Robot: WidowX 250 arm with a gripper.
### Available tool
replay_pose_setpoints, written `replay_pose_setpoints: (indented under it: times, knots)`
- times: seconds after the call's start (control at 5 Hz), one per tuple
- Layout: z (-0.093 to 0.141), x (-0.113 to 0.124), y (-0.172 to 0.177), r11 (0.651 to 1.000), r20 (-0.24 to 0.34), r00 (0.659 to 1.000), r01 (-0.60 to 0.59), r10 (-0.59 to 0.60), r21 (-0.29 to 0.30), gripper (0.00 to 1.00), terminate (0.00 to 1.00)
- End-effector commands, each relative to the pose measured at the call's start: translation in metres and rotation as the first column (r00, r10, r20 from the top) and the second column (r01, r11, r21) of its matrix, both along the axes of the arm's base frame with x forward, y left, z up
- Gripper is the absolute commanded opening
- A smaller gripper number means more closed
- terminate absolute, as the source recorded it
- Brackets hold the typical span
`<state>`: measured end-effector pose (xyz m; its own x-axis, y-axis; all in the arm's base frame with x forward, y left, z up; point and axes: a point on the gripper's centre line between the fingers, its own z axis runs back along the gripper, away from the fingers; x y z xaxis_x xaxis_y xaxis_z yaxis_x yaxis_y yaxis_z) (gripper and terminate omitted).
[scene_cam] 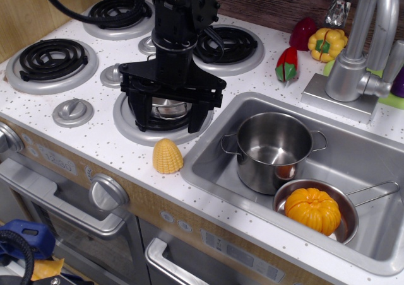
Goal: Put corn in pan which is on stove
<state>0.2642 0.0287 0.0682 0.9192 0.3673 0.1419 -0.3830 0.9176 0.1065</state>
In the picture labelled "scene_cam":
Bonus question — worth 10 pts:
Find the silver stove knob front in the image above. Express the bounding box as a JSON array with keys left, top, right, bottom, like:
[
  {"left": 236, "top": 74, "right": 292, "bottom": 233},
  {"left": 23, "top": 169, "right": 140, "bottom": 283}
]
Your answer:
[{"left": 52, "top": 98, "right": 94, "bottom": 128}]

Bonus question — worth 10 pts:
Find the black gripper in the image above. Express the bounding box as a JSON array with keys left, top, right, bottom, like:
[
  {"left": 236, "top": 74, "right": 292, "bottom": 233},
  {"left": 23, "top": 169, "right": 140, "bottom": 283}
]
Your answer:
[{"left": 119, "top": 59, "right": 226, "bottom": 134}]

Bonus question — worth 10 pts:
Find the silver stove knob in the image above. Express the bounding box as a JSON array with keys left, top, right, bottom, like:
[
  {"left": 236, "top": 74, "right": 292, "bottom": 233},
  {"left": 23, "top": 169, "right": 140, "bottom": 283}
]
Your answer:
[
  {"left": 52, "top": 98, "right": 94, "bottom": 128},
  {"left": 100, "top": 63, "right": 123, "bottom": 89},
  {"left": 138, "top": 36, "right": 156, "bottom": 56}
]

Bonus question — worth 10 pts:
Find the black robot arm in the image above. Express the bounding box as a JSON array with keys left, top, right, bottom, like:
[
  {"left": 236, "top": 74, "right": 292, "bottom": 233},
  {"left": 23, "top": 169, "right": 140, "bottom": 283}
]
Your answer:
[{"left": 119, "top": 0, "right": 226, "bottom": 133}]

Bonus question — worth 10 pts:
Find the steel pot in sink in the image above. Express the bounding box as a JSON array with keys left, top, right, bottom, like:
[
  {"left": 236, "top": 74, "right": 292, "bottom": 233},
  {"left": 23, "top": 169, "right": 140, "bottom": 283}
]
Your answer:
[{"left": 220, "top": 112, "right": 328, "bottom": 195}]

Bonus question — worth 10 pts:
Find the purple toy eggplant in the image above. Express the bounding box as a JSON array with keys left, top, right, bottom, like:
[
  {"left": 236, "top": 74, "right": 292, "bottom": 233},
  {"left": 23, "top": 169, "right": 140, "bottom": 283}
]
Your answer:
[{"left": 390, "top": 67, "right": 404, "bottom": 98}]

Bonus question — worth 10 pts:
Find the dark red toy pepper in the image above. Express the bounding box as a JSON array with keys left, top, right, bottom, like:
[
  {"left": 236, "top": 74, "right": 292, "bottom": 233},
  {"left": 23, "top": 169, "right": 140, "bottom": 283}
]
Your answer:
[{"left": 289, "top": 17, "right": 318, "bottom": 51}]

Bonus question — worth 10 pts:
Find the steel saucepan with handle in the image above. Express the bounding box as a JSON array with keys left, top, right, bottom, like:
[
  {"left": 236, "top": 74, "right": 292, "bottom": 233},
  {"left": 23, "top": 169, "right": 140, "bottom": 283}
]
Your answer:
[{"left": 273, "top": 179, "right": 400, "bottom": 245}]

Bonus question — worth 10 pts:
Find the silver oven dial knob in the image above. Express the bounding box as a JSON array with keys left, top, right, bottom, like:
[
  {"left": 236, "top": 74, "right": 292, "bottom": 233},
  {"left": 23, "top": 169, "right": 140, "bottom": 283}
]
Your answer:
[{"left": 88, "top": 173, "right": 129, "bottom": 212}]

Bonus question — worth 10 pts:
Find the back right black burner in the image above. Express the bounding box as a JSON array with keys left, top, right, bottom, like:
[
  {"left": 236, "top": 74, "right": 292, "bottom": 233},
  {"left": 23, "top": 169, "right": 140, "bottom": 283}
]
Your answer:
[{"left": 193, "top": 25, "right": 265, "bottom": 77}]

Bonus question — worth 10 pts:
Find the silver toy faucet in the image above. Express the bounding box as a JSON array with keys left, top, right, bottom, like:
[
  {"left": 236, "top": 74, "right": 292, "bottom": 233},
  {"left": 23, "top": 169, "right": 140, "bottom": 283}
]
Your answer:
[{"left": 301, "top": 0, "right": 403, "bottom": 124}]

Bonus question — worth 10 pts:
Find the front left black burner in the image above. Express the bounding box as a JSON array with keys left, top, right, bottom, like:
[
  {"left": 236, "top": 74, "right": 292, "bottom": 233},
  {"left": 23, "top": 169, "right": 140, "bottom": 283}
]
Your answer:
[{"left": 6, "top": 38, "right": 98, "bottom": 95}]

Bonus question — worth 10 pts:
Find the black cable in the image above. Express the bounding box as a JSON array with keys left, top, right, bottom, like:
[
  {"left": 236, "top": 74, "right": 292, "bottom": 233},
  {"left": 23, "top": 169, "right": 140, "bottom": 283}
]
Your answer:
[{"left": 0, "top": 230, "right": 35, "bottom": 285}]

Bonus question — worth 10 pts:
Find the small steel pan on stove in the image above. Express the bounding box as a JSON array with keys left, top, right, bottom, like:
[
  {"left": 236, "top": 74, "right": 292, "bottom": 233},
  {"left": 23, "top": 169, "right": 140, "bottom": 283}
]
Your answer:
[{"left": 151, "top": 97, "right": 192, "bottom": 120}]

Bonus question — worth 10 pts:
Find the orange toy pumpkin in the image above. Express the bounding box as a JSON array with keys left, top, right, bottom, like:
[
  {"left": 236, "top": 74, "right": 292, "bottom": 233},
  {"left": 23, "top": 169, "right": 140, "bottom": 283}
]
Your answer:
[{"left": 284, "top": 188, "right": 342, "bottom": 236}]

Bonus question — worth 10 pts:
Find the silver left edge knob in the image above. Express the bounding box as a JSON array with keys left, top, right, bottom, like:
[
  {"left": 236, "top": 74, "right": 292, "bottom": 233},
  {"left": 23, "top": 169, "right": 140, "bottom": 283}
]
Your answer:
[{"left": 0, "top": 122, "right": 24, "bottom": 153}]

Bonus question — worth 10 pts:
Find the black burner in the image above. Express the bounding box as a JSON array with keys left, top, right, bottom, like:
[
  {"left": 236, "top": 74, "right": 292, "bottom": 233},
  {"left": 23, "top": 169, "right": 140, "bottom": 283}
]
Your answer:
[
  {"left": 113, "top": 93, "right": 213, "bottom": 146},
  {"left": 6, "top": 38, "right": 98, "bottom": 95},
  {"left": 82, "top": 0, "right": 156, "bottom": 41},
  {"left": 193, "top": 25, "right": 265, "bottom": 77}
]

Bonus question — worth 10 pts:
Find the yellow toy corn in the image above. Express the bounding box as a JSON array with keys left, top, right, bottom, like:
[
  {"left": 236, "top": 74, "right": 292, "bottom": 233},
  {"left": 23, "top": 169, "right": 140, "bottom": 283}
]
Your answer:
[{"left": 152, "top": 138, "right": 184, "bottom": 174}]

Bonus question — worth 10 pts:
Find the silver oven door handle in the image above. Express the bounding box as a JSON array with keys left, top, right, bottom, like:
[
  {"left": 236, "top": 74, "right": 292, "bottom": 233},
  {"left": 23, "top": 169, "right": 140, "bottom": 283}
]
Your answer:
[{"left": 1, "top": 159, "right": 126, "bottom": 240}]

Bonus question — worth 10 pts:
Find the silver stove knob back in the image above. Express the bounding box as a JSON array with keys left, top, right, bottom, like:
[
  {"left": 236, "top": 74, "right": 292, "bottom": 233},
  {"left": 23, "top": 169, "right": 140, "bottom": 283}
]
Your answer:
[{"left": 138, "top": 36, "right": 156, "bottom": 56}]

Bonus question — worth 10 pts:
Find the silver dishwasher door handle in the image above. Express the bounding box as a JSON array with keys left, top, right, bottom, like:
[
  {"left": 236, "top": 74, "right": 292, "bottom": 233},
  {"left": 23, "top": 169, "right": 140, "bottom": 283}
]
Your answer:
[{"left": 145, "top": 238, "right": 206, "bottom": 285}]

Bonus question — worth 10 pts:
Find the yellow cloth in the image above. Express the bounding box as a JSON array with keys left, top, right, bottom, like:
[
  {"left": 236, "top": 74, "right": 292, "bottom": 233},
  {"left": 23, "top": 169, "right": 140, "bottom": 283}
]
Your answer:
[{"left": 31, "top": 259, "right": 64, "bottom": 281}]

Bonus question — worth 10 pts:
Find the front right black burner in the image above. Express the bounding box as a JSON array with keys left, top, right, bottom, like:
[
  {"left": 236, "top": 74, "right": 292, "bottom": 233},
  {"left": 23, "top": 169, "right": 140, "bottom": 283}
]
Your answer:
[{"left": 113, "top": 93, "right": 213, "bottom": 146}]

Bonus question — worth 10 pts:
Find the back left black burner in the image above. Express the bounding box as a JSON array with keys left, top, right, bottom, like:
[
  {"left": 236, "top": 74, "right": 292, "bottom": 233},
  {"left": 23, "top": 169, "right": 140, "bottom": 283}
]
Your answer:
[{"left": 82, "top": 0, "right": 156, "bottom": 41}]

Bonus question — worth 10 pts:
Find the blue clamp tool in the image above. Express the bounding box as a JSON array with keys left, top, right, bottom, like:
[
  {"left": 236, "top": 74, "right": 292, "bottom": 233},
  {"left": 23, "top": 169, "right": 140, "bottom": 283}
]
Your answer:
[{"left": 1, "top": 219, "right": 56, "bottom": 260}]

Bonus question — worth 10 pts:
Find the silver stove knob middle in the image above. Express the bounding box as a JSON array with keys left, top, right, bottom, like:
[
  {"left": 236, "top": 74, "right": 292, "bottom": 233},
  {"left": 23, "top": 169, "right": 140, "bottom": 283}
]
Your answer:
[{"left": 100, "top": 63, "right": 123, "bottom": 89}]

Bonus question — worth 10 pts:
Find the yellow toy bell pepper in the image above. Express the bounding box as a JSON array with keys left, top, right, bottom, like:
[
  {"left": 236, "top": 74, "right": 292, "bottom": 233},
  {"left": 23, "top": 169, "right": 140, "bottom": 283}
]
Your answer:
[{"left": 307, "top": 28, "right": 348, "bottom": 62}]

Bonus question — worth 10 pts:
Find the red toy chili pepper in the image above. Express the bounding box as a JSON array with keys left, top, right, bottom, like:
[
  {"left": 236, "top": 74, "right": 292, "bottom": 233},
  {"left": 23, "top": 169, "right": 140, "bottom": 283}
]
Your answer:
[{"left": 275, "top": 47, "right": 298, "bottom": 83}]

